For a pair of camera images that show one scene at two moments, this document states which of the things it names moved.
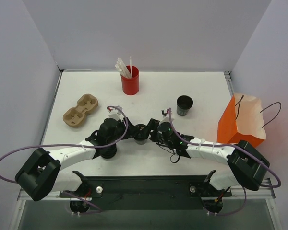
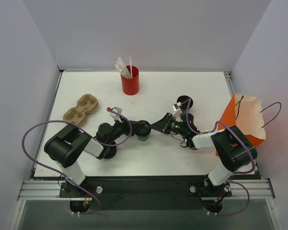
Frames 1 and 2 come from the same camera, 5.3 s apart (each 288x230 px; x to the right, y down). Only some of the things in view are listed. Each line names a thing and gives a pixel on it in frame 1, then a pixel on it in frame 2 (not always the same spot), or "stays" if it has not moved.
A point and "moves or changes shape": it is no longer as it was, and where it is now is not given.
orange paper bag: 242,120 stays
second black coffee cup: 184,103 stays
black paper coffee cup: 140,140 moves or changes shape
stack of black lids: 107,152 stays
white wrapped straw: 130,66 stays
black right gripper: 152,128 to 167,123
